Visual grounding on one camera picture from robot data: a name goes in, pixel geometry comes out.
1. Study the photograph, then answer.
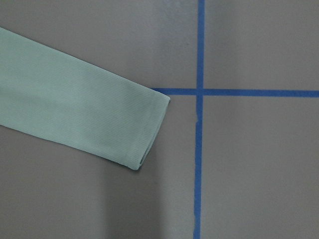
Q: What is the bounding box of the olive green long-sleeve shirt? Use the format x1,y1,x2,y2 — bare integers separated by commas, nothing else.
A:
0,29,170,170

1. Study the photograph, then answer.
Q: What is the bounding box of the blue tape line crosswise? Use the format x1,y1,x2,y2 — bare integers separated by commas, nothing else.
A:
153,88,319,98

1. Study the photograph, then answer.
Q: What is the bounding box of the blue tape line lengthwise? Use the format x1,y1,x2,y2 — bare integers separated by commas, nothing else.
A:
193,0,205,239

